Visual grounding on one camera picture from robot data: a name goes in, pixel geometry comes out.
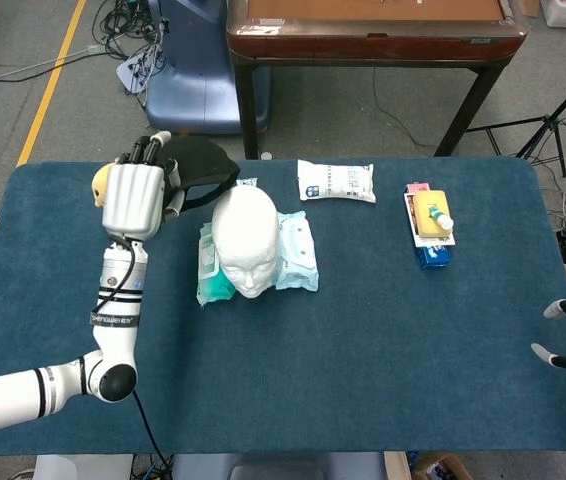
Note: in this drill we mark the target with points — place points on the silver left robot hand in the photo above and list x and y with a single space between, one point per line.
133 200

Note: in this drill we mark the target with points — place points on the black baseball cap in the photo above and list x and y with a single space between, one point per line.
203 165

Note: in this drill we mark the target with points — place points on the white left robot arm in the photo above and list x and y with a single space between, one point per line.
113 340

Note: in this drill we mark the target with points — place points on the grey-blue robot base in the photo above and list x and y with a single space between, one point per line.
278 467

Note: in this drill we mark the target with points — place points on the yellow plush dinosaur toy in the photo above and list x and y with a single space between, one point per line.
100 185

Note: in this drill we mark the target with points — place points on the white foam mannequin head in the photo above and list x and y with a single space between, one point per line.
245 235

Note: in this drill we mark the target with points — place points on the green wet wipes pack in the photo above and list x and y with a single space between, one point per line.
210 285

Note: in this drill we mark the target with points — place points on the white adapter board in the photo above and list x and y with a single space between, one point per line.
135 72

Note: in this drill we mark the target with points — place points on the blue-grey machine base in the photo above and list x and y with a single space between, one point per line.
193 80

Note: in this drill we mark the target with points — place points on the light blue wet wipes pack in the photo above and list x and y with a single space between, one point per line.
298 250

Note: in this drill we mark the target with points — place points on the blue cardboard box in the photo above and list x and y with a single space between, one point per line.
433 259

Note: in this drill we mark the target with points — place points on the small white green-labelled bottle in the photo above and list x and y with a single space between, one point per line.
442 220

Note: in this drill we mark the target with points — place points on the brown cardboard box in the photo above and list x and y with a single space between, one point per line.
440 467

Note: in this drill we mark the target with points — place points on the white printed tissue packet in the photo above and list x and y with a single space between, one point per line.
338 181

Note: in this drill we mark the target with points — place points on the yellow sponge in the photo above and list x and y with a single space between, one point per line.
424 212

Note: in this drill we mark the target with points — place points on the black tripod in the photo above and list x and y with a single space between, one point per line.
545 125

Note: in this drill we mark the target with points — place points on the blue felt table cover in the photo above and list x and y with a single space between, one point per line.
363 350

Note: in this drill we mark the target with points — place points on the pink small packet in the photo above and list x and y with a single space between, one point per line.
418 187

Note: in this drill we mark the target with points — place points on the brown mahjong table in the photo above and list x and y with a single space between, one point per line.
363 47

